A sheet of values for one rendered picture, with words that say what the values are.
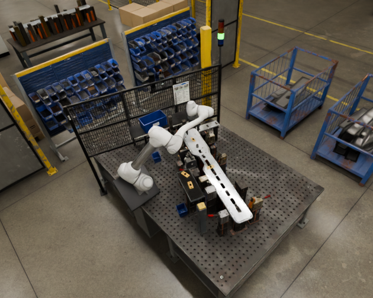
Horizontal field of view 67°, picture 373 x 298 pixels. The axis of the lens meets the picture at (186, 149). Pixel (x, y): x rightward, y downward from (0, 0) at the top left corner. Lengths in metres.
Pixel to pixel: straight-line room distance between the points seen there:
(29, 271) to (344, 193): 4.17
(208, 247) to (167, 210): 0.60
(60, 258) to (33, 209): 0.96
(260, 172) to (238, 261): 1.12
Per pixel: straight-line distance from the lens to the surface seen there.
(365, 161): 4.75
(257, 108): 5.20
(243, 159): 3.52
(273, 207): 3.16
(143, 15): 5.86
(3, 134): 4.34
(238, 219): 2.67
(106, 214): 4.08
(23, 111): 5.28
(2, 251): 4.42
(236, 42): 6.44
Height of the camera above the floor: 3.29
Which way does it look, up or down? 46 degrees down
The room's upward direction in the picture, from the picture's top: 5 degrees counter-clockwise
